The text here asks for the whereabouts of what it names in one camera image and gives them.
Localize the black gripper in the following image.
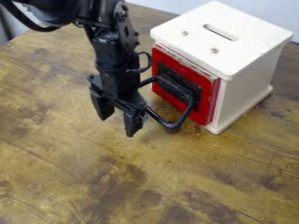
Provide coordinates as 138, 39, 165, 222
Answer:
86, 30, 146, 137

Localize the black metal drawer handle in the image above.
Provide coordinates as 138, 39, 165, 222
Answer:
137, 62, 201, 130

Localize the red wooden drawer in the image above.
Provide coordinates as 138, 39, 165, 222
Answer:
152, 44, 220, 126

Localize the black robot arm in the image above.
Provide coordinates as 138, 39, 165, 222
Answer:
0, 0, 145, 137

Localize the white wooden box cabinet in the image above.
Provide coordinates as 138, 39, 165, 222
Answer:
150, 1, 292, 134

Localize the black cable loop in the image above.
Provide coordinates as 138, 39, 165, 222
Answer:
125, 51, 153, 74

